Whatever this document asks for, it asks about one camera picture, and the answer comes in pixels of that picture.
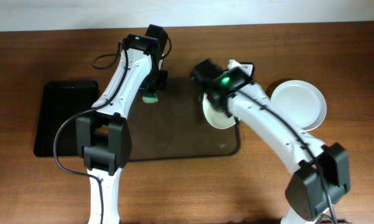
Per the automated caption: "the white plate top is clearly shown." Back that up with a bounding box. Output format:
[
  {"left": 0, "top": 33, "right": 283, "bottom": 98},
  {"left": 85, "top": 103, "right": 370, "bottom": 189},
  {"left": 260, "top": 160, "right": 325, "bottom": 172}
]
[{"left": 202, "top": 93, "right": 236, "bottom": 129}]

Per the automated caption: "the white plate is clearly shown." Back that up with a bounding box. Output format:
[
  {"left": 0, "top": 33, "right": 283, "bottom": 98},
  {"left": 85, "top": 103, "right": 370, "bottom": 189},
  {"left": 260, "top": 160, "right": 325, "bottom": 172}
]
[
  {"left": 272, "top": 81, "right": 328, "bottom": 133},
  {"left": 202, "top": 93, "right": 236, "bottom": 129}
]

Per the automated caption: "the green cleaning sponge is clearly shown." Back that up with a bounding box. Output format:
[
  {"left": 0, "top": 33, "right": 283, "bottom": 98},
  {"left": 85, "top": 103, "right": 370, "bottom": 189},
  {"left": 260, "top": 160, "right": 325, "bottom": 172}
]
[{"left": 142, "top": 93, "right": 158, "bottom": 104}]

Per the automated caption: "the pale blue plate bottom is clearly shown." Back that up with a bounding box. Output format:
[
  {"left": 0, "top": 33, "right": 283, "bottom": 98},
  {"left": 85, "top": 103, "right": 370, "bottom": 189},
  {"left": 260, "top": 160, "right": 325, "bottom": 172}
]
[{"left": 269, "top": 80, "right": 328, "bottom": 130}]

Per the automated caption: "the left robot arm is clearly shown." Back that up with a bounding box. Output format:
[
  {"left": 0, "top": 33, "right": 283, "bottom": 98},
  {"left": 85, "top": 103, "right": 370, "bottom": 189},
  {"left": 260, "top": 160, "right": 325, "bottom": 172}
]
[{"left": 75, "top": 25, "right": 172, "bottom": 223}]

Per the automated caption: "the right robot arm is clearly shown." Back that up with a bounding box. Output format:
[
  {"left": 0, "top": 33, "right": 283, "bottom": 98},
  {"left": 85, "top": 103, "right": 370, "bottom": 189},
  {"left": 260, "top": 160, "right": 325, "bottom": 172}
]
[{"left": 191, "top": 59, "right": 351, "bottom": 223}]

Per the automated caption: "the brown plastic serving tray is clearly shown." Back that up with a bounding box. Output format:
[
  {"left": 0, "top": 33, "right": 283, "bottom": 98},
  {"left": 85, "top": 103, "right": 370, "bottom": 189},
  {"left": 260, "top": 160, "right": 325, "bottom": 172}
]
[{"left": 127, "top": 77, "right": 241, "bottom": 162}]

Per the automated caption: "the black rectangular tray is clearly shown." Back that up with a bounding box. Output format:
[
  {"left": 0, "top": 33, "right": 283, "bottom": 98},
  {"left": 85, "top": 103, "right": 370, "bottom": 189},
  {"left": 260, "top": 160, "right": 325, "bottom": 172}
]
[{"left": 34, "top": 80, "right": 99, "bottom": 157}]

